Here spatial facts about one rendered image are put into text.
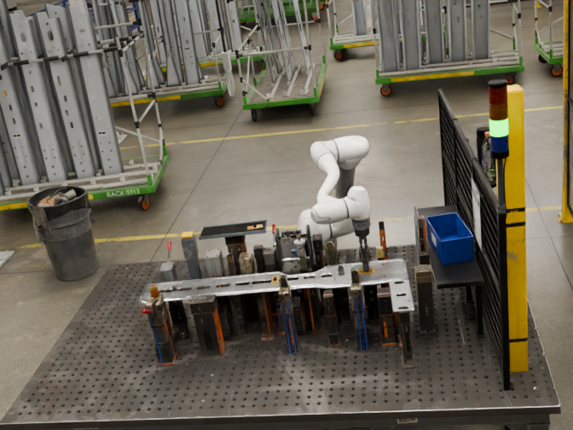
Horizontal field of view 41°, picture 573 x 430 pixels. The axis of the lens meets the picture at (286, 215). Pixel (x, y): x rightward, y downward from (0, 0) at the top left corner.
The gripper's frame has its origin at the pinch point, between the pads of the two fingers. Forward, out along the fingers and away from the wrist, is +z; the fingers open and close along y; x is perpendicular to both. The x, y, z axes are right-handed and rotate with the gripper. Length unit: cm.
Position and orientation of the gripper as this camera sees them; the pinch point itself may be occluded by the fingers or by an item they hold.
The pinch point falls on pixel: (365, 263)
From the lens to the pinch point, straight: 391.7
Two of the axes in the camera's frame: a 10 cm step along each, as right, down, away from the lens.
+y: -0.5, 4.1, -9.1
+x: 9.9, -1.0, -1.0
